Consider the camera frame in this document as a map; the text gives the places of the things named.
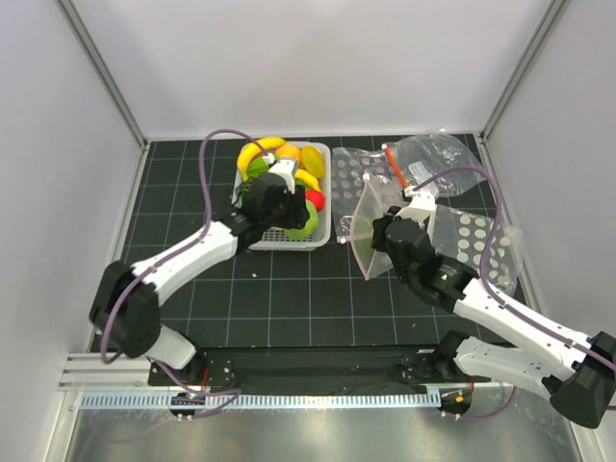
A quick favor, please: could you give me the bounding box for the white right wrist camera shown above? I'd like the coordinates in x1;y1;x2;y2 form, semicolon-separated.
395;190;437;238

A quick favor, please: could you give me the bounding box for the red apple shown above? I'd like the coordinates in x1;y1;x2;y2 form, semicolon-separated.
305;190;326;212

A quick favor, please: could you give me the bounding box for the aluminium frame rail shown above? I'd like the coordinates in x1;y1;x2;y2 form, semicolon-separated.
479;0;570;144

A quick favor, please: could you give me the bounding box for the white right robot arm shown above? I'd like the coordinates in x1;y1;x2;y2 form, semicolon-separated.
371;214;615;429

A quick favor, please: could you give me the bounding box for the slotted cable duct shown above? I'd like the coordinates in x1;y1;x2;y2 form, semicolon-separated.
80;389;441;411

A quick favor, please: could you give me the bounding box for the yellow starfruit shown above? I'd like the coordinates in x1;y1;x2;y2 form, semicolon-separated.
300;145;325;178

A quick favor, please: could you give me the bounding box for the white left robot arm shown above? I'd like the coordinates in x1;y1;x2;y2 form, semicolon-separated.
89;173;310;385

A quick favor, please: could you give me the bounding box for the pink zipper clear bag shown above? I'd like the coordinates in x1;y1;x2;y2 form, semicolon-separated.
336;175;403;280

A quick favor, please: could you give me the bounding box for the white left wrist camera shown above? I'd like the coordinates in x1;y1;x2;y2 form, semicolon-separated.
269;158;298;193

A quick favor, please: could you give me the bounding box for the white dotted zip bag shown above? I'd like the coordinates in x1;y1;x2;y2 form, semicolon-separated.
431;205;523;295

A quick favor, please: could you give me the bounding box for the left aluminium frame post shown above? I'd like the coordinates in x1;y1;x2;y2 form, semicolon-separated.
55;0;149;150

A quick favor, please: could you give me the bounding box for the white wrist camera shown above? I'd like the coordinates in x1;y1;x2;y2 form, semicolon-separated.
269;158;298;193
395;190;437;238

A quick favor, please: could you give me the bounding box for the long yellow banana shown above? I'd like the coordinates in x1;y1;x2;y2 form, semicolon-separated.
237;137;286;180

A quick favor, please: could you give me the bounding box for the orange zipper clear bag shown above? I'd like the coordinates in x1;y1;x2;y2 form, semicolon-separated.
381;131;485;198

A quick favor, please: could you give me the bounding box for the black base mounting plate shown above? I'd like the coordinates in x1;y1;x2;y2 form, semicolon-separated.
148;345;472;395

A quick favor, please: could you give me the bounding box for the yellow orange peach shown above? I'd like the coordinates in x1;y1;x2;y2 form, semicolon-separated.
275;143;300;161

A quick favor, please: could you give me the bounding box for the white perforated plastic basket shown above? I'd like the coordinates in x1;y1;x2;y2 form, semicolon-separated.
249;140;332;251

